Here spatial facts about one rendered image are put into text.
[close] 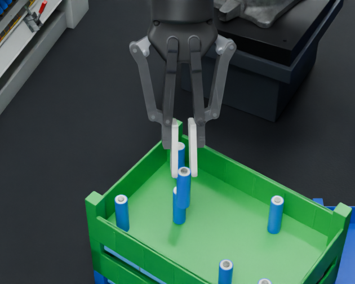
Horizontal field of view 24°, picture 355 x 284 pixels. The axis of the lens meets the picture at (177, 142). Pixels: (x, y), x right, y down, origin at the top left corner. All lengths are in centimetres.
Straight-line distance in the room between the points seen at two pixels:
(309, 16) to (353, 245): 51
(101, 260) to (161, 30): 38
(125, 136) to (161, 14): 93
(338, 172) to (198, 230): 71
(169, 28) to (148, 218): 32
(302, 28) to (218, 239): 75
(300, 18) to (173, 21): 89
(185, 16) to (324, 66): 116
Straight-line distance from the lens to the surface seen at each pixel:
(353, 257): 168
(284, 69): 175
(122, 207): 113
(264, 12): 180
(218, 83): 101
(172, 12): 96
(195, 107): 101
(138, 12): 223
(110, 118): 192
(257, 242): 116
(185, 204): 108
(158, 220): 118
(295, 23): 181
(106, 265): 120
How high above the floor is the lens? 132
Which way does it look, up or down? 45 degrees down
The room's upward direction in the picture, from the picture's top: straight up
